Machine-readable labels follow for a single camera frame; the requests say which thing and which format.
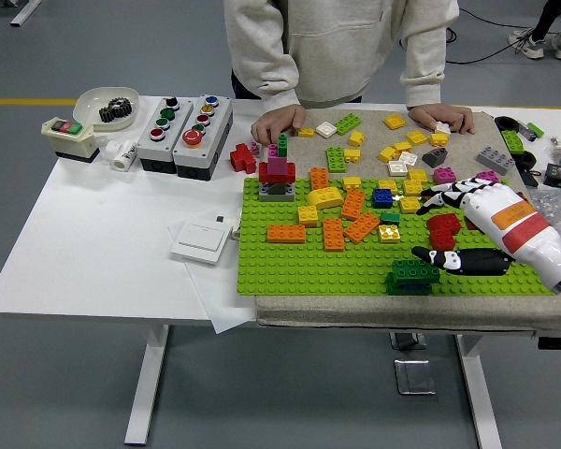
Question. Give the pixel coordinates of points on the metal floor plate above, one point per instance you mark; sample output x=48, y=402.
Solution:
x=413, y=376

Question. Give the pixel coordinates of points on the white paper sheet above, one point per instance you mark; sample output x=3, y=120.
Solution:
x=220, y=304

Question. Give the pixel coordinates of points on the grey four-button control box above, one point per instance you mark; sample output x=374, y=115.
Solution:
x=152, y=147

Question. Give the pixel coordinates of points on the white wall switch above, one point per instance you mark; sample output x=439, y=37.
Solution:
x=198, y=243

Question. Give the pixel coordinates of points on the black table control panel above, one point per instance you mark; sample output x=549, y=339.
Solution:
x=558, y=343

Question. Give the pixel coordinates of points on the person's left forearm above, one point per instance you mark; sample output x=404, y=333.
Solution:
x=423, y=84

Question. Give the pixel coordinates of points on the dark green long brick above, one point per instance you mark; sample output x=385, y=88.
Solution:
x=413, y=270
x=392, y=290

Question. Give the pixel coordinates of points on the black metal gear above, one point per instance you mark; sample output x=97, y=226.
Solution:
x=117, y=111

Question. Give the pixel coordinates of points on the white plastic bowl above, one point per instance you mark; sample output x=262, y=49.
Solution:
x=86, y=105

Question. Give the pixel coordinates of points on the person's right hand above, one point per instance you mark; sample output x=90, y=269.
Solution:
x=280, y=119

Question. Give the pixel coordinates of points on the black flat part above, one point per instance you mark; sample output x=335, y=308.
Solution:
x=532, y=178

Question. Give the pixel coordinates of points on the grey-brown foam mat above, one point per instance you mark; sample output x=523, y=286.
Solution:
x=355, y=311

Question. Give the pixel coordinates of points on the yellow square brick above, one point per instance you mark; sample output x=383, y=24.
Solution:
x=388, y=153
x=307, y=216
x=418, y=175
x=439, y=139
x=412, y=188
x=353, y=155
x=356, y=138
x=395, y=120
x=388, y=185
x=408, y=206
x=402, y=146
x=416, y=136
x=389, y=234
x=352, y=183

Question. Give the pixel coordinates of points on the white table leg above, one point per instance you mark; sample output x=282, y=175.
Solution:
x=479, y=397
x=145, y=383

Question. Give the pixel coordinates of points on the multicolour brick tower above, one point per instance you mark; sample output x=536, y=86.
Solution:
x=277, y=174

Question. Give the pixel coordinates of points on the clear bag of screws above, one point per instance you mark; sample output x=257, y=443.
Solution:
x=556, y=206

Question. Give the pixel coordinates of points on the yellow curved brick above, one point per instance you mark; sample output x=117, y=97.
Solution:
x=325, y=197

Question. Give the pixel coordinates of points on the person's left hand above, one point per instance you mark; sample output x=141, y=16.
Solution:
x=444, y=115

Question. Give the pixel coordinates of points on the orange long brick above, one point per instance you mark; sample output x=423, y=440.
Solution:
x=320, y=178
x=333, y=234
x=285, y=234
x=361, y=228
x=353, y=205

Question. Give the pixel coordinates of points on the light grey long brick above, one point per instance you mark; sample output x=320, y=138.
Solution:
x=495, y=160

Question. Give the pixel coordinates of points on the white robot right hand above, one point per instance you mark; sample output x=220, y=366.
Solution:
x=509, y=220

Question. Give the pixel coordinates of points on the dark grey sloped brick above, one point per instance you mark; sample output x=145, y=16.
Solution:
x=435, y=158

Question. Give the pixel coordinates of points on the silver tool green tip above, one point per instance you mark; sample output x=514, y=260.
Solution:
x=526, y=128

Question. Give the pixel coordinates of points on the white table foot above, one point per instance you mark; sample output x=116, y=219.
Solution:
x=25, y=13

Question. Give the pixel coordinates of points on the red cross-shaped brick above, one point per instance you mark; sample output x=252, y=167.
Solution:
x=242, y=160

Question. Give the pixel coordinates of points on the lime green studded baseplate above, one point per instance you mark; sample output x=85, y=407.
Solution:
x=308, y=271

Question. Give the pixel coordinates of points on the grey emergency stop box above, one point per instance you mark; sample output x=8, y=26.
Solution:
x=201, y=156

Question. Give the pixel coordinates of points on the white pipe fitting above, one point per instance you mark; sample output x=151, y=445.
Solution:
x=124, y=158

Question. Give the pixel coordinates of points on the small dark green brick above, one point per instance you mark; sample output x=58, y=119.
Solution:
x=390, y=218

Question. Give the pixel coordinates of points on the metal table bracket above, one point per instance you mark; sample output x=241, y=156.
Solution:
x=407, y=341

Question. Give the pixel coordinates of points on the small yellow brick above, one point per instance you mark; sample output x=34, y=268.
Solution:
x=307, y=132

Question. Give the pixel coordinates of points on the person's right forearm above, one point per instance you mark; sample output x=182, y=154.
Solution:
x=280, y=86

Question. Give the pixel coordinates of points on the pink square brick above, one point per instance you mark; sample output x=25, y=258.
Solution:
x=488, y=175
x=445, y=176

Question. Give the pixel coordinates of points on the small pink brick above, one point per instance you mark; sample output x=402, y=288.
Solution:
x=254, y=149

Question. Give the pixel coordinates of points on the background person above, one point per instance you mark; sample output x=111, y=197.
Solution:
x=533, y=47

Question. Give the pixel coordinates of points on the lime green long brick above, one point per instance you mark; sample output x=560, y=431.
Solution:
x=336, y=159
x=348, y=123
x=513, y=140

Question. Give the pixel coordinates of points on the cream red-green switch box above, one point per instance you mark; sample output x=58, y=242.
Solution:
x=70, y=142

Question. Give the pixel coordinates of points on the blue square brick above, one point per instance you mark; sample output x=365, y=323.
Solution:
x=413, y=283
x=383, y=198

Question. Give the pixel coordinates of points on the white tile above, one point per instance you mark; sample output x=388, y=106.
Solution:
x=326, y=129
x=397, y=168
x=408, y=158
x=442, y=127

